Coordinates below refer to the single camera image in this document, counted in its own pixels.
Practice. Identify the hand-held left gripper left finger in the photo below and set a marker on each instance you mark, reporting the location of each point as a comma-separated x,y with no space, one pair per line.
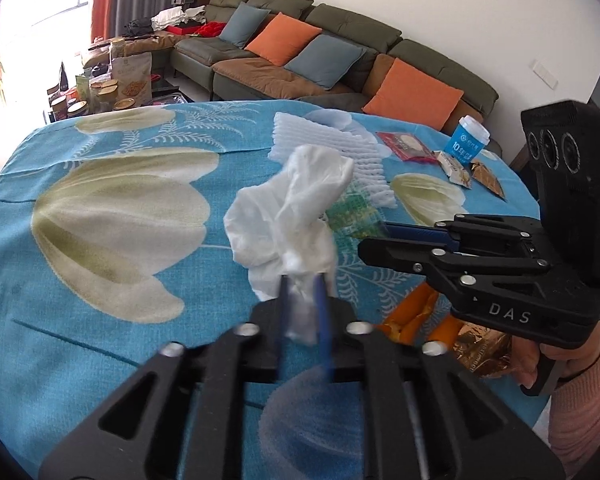
283,310

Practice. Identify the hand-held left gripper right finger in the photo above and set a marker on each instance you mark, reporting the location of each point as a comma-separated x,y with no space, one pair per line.
322,315

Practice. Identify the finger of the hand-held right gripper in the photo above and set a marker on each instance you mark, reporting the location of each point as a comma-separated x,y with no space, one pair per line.
410,232
390,252

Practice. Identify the green snack packet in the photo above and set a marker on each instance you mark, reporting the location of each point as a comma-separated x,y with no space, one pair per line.
352,215

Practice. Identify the orange peel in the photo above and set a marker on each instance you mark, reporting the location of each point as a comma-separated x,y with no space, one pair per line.
415,320

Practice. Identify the white tissue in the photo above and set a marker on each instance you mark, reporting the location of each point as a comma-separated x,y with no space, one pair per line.
290,210

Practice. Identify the white foam fruit net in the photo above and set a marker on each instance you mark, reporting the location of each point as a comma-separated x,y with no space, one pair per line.
300,132

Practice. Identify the person's right hand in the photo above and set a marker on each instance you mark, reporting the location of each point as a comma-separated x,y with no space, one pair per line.
524,362

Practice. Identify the small white snack wrapper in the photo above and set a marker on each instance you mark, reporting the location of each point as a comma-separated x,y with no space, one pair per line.
452,167

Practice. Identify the brown snack wrapper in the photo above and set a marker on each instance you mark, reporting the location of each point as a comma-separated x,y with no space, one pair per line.
487,180

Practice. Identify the red snack packet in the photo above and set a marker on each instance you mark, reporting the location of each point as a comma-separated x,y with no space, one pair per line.
405,145

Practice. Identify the blue cup white lid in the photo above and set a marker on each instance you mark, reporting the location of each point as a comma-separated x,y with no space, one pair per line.
465,145

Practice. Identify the gold foil wrapper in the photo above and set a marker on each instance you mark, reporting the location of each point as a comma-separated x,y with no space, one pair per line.
480,350

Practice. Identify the thin white foam sheet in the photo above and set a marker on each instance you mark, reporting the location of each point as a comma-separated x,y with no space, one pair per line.
337,119

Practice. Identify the orange cushion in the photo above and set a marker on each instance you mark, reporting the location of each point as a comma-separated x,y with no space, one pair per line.
412,95
282,40

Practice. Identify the blue floral blanket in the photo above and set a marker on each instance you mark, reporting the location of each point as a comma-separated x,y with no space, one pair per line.
130,280

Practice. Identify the blue cushion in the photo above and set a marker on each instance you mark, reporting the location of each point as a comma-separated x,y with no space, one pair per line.
245,25
325,62

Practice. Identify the green sofa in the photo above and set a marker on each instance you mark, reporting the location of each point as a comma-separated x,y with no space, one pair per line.
330,15

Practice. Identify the glass coffee table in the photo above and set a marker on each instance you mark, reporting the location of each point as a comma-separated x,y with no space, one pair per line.
170,100

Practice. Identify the brown paper bag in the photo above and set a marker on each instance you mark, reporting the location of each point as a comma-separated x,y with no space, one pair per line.
130,77

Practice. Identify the red cloth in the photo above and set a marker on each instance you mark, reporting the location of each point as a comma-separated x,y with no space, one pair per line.
211,29

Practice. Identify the white clothes pile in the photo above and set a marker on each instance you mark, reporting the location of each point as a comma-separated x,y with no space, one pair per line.
175,16

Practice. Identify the black bag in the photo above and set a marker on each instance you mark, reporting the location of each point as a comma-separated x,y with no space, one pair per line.
139,26

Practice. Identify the white wall outlet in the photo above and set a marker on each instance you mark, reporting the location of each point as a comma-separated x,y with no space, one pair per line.
544,73

